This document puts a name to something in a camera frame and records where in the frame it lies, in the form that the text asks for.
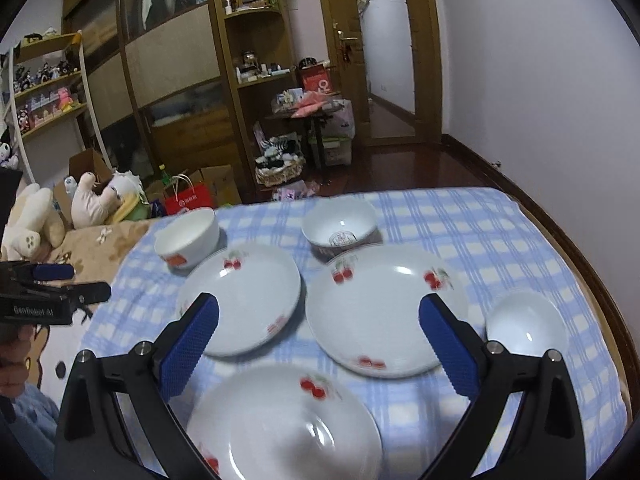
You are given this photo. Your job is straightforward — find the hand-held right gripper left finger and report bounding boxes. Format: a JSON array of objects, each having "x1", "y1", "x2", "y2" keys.
[{"x1": 54, "y1": 291, "x2": 221, "y2": 480}]

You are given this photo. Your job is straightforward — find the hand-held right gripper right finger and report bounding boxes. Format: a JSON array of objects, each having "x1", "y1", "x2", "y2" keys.
[{"x1": 418, "y1": 292, "x2": 587, "y2": 480}]

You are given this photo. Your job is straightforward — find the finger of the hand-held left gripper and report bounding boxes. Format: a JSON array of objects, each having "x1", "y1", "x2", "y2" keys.
[
  {"x1": 10, "y1": 263, "x2": 76, "y2": 282},
  {"x1": 30, "y1": 281, "x2": 112, "y2": 311}
]

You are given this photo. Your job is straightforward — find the cherry print white plate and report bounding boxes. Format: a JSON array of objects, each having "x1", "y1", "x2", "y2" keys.
[
  {"x1": 176, "y1": 244, "x2": 302, "y2": 358},
  {"x1": 185, "y1": 364, "x2": 383, "y2": 480},
  {"x1": 305, "y1": 247, "x2": 470, "y2": 378}
]

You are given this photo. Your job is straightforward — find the plain white bowl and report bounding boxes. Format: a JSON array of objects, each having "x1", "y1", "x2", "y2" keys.
[{"x1": 486, "y1": 291, "x2": 570, "y2": 361}]

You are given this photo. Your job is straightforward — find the white bowl red label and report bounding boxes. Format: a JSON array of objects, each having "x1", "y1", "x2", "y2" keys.
[{"x1": 153, "y1": 207, "x2": 221, "y2": 269}]

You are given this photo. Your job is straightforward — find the person's left hand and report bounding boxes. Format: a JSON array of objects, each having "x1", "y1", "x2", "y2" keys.
[{"x1": 0, "y1": 324, "x2": 40, "y2": 403}]

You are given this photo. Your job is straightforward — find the cream plush bear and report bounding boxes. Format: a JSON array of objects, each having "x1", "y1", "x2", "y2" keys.
[{"x1": 0, "y1": 183, "x2": 67, "y2": 261}]

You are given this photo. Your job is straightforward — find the brown floral blanket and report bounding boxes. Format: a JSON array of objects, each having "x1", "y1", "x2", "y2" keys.
[{"x1": 0, "y1": 217, "x2": 166, "y2": 480}]

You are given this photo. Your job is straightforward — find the pink plush doll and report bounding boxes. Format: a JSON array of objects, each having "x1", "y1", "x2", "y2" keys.
[{"x1": 70, "y1": 171, "x2": 146, "y2": 228}]

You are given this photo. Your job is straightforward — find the yellow green plush toy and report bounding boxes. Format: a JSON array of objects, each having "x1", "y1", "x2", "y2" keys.
[{"x1": 112, "y1": 194, "x2": 147, "y2": 223}]

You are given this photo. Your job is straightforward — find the light blue fleece clothing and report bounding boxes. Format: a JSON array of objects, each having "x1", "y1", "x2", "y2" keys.
[{"x1": 10, "y1": 384, "x2": 62, "y2": 466}]

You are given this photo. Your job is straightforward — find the open cardboard box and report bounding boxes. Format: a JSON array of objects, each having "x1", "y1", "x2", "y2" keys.
[{"x1": 52, "y1": 149, "x2": 114, "y2": 211}]

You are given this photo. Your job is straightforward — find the blue plaid blanket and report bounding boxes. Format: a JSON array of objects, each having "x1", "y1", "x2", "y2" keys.
[{"x1": 80, "y1": 187, "x2": 628, "y2": 480}]

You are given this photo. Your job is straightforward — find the black eared plush toy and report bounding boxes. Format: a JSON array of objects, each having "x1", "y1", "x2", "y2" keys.
[{"x1": 0, "y1": 129, "x2": 21, "y2": 170}]

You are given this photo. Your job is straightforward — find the red paper bag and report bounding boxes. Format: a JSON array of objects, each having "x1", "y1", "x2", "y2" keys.
[{"x1": 164, "y1": 174, "x2": 216, "y2": 216}]

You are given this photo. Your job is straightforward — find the large cardboard box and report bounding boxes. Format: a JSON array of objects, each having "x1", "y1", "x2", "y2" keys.
[{"x1": 187, "y1": 165, "x2": 242, "y2": 206}]

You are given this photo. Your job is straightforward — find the cardboard box pink packets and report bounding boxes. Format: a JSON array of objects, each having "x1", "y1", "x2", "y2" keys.
[{"x1": 272, "y1": 180, "x2": 319, "y2": 202}]

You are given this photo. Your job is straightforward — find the wicker basket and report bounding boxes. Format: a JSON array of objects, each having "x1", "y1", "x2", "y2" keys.
[{"x1": 254, "y1": 135, "x2": 306, "y2": 187}]

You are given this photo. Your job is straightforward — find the wooden corner shelf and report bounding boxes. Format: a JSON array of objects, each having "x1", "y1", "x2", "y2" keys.
[{"x1": 207, "y1": 0, "x2": 307, "y2": 192}]

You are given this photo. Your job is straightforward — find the clear storage box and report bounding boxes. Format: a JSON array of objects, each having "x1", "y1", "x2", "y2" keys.
[{"x1": 310, "y1": 135, "x2": 354, "y2": 167}]

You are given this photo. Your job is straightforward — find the toy display shelf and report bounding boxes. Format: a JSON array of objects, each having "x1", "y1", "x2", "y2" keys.
[{"x1": 0, "y1": 32, "x2": 109, "y2": 186}]

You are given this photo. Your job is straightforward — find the wooden wardrobe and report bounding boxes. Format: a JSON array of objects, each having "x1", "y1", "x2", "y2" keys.
[{"x1": 62, "y1": 0, "x2": 242, "y2": 181}]

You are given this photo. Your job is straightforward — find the white pink plastic bag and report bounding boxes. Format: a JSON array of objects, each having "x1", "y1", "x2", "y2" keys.
[{"x1": 325, "y1": 100, "x2": 357, "y2": 141}]

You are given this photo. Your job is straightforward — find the small dark table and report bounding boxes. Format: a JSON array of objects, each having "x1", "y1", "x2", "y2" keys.
[{"x1": 265, "y1": 87, "x2": 357, "y2": 168}]

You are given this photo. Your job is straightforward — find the pink packet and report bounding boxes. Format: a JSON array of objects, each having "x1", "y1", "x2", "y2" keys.
[{"x1": 291, "y1": 92, "x2": 342, "y2": 119}]

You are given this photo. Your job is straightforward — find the red box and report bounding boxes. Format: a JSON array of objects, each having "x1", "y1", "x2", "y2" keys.
[{"x1": 300, "y1": 65, "x2": 337, "y2": 96}]

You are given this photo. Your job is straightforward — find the wooden door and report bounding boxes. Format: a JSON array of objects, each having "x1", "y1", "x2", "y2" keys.
[{"x1": 314, "y1": 0, "x2": 444, "y2": 147}]

